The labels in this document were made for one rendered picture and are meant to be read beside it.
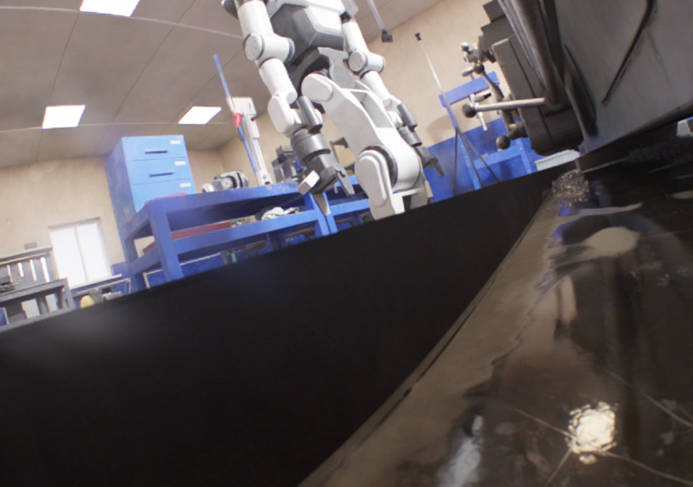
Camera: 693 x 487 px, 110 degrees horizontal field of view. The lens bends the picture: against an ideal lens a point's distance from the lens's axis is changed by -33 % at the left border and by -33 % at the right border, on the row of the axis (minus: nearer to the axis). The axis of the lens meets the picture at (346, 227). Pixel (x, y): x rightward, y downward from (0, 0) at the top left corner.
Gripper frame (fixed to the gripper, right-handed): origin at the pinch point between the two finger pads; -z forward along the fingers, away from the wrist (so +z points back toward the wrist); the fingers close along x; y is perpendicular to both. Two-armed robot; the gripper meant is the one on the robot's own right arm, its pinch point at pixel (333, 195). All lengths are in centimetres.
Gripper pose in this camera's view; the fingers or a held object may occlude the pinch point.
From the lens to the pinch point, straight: 90.2
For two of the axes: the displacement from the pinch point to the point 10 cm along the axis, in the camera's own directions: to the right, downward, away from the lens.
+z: -4.3, -8.9, 1.7
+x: 5.8, -4.1, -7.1
